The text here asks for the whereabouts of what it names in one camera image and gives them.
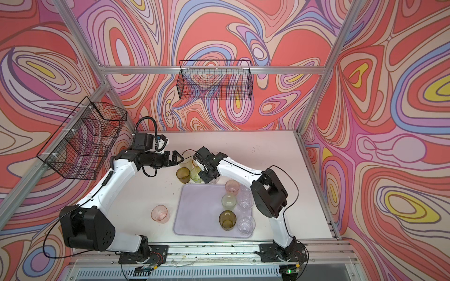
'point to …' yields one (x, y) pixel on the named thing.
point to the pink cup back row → (232, 186)
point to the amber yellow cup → (194, 163)
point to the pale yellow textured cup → (187, 163)
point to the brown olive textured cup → (227, 220)
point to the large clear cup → (246, 225)
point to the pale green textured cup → (229, 201)
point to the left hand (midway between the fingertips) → (178, 160)
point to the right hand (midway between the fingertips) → (209, 179)
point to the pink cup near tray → (160, 213)
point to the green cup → (194, 175)
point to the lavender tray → (198, 208)
